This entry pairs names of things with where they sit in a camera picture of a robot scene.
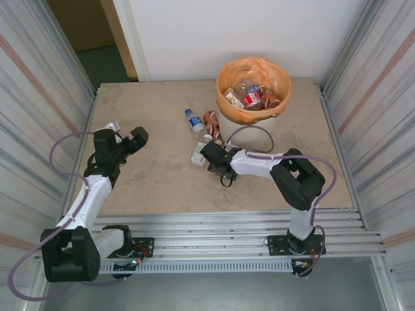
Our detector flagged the clear bottle green white label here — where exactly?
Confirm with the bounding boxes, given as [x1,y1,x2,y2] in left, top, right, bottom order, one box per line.
[189,133,214,168]

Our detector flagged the blue cap blue label bottle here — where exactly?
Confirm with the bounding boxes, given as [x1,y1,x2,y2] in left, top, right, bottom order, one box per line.
[184,109,208,135]

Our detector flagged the clear bottle orange green label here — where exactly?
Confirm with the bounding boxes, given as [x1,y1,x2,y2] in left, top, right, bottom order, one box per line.
[224,89,246,109]

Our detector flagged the large clear unlabelled bottle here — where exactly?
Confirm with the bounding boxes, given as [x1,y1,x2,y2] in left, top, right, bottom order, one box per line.
[231,76,260,95]

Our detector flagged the orange plastic bin liner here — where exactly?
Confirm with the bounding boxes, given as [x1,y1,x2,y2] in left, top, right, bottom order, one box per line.
[216,56,292,126]

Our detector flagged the brown wooden door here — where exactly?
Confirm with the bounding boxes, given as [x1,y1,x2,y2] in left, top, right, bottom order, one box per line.
[46,0,137,81]

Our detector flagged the aluminium rail frame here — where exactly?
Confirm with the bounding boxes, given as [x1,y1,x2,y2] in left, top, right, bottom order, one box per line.
[34,209,388,260]

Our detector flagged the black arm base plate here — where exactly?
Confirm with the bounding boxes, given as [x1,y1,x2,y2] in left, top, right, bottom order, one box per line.
[112,237,155,260]
[267,233,326,257]

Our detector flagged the white door frame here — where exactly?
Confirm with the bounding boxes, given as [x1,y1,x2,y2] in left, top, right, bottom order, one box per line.
[112,0,152,82]

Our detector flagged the white slotted cable duct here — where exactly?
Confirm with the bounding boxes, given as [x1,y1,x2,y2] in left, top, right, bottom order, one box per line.
[99,259,294,275]

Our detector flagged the base power wire bundle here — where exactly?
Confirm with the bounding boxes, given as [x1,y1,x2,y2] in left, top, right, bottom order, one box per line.
[129,244,154,266]
[292,246,318,270]

